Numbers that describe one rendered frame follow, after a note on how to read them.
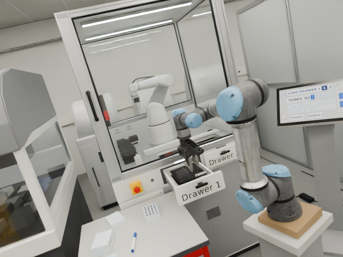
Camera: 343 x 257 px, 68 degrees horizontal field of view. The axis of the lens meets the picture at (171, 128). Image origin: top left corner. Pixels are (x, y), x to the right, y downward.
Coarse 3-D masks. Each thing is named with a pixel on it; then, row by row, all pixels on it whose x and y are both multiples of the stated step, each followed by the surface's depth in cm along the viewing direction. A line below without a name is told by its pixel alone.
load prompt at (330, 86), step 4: (328, 84) 175; (332, 84) 173; (300, 88) 184; (304, 88) 183; (308, 88) 181; (312, 88) 180; (316, 88) 178; (320, 88) 177; (324, 88) 175; (328, 88) 174; (332, 88) 172; (288, 92) 188; (292, 92) 186; (296, 92) 185; (300, 92) 183; (304, 92) 182; (308, 92) 180; (312, 92) 179
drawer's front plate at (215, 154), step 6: (234, 144) 181; (216, 150) 178; (222, 150) 179; (234, 150) 182; (204, 156) 176; (210, 156) 177; (216, 156) 178; (222, 156) 180; (228, 156) 181; (234, 156) 182; (210, 162) 178; (216, 162) 179; (222, 162) 180
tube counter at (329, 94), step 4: (328, 92) 173; (332, 92) 172; (304, 96) 181; (308, 96) 179; (312, 96) 178; (316, 96) 176; (320, 96) 175; (324, 96) 173; (328, 96) 172; (332, 96) 171; (304, 100) 180
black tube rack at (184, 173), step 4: (192, 164) 172; (180, 168) 170; (184, 168) 169; (188, 168) 168; (196, 168) 165; (200, 168) 163; (172, 172) 167; (176, 172) 166; (180, 172) 164; (184, 172) 162; (188, 172) 161; (192, 172) 160; (196, 172) 159; (172, 176) 168; (176, 176) 160; (180, 176) 158; (184, 176) 157; (188, 176) 155; (192, 176) 154; (200, 176) 158; (176, 180) 163; (180, 180) 153; (192, 180) 153; (180, 184) 155
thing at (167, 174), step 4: (200, 164) 170; (176, 168) 175; (204, 168) 164; (164, 172) 172; (168, 172) 174; (208, 172) 159; (212, 172) 153; (168, 176) 164; (168, 180) 162; (172, 180) 171; (168, 184) 165; (172, 184) 153; (176, 184) 164; (172, 188) 156
